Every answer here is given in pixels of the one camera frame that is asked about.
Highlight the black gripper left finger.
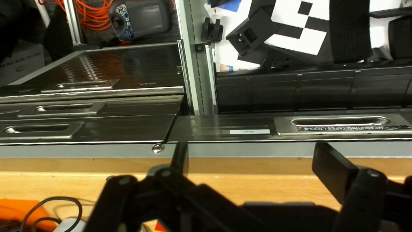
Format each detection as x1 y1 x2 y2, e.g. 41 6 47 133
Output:
84 140 267 232

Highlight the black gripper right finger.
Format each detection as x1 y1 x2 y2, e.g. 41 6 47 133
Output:
311 140 412 232

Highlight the grey metal tool drawer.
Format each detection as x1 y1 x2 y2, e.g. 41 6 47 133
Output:
174 0 412 116

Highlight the black white fiducial tag board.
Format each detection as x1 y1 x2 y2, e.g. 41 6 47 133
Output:
261 0 330 58

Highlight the black hollow printed block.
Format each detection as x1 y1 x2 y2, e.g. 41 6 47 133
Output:
225 8 276 67

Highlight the black cable loop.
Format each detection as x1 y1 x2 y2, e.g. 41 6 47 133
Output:
19 194 84 232

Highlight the black drawer steel handle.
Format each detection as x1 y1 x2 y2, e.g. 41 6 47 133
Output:
165 108 412 144
0 115 177 144
0 94 186 121

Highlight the black flat textured bracket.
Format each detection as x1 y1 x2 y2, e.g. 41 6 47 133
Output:
328 0 370 64

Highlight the aluminium frame profile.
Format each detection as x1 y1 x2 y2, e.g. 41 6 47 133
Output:
62 0 86 48

